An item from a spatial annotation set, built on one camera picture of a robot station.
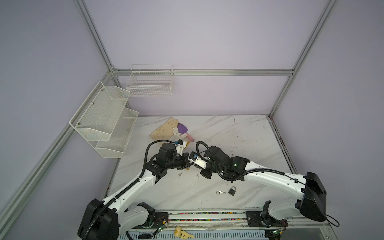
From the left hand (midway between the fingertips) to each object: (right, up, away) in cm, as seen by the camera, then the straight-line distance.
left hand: (196, 161), depth 76 cm
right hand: (-1, -1, -1) cm, 2 cm away
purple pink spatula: (-11, +16, +36) cm, 41 cm away
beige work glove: (-24, +15, +35) cm, 45 cm away
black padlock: (+20, -18, +6) cm, 28 cm away
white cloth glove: (-14, +12, +31) cm, 36 cm away
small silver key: (+13, -19, +6) cm, 24 cm away
